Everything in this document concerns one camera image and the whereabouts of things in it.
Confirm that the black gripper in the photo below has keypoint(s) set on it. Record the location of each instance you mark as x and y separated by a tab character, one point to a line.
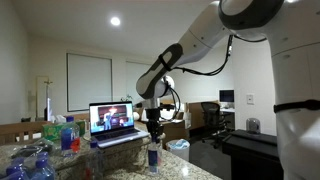
153	116

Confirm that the small clear blue-label water bottle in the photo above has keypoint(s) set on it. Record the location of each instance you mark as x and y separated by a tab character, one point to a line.
154	158

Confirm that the Fiji water bottle red flower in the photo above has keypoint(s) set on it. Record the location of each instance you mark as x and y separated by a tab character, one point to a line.
70	138

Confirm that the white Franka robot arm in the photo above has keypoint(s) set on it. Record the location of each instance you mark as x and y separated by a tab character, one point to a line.
300	100

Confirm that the grey open laptop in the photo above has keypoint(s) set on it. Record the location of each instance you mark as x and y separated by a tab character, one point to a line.
113	118

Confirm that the clear water bottle blue cap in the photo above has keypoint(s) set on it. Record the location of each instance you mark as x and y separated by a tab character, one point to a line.
94	161

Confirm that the shrink-wrapped pack of water bottles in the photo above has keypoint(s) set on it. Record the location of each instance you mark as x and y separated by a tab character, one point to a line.
26	168

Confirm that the white bedding pile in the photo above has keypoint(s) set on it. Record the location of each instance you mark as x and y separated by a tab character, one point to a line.
141	115

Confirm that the white trash bin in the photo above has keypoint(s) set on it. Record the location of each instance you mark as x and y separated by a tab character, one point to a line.
179	150

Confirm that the brown cardboard box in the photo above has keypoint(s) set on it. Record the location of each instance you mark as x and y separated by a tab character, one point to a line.
195	116

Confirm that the small green house plant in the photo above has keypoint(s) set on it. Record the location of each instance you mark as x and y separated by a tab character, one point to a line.
127	98

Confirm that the black mesh office chair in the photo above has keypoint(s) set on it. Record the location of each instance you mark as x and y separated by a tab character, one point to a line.
211	116

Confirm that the dark desktop computer monitor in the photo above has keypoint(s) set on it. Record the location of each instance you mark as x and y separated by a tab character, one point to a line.
226	96

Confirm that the large white window blind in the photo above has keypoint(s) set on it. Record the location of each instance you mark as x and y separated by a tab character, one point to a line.
89	81

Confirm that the black low cabinet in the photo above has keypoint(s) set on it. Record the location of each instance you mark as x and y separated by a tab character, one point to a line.
250	156

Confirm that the grey glass jar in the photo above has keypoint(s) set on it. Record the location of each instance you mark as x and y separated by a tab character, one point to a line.
253	126

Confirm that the green floral tissue box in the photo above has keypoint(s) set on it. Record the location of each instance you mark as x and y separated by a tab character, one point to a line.
53	131

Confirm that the flat screen on stand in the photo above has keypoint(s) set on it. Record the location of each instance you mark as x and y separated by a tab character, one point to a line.
49	110

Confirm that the round recessed ceiling light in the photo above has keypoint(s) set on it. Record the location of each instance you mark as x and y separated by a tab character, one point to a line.
115	21

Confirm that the clear crumpled plastic bag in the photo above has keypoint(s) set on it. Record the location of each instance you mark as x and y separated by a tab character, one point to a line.
30	148

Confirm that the white wall light switch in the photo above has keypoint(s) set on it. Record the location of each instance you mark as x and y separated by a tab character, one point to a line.
250	98

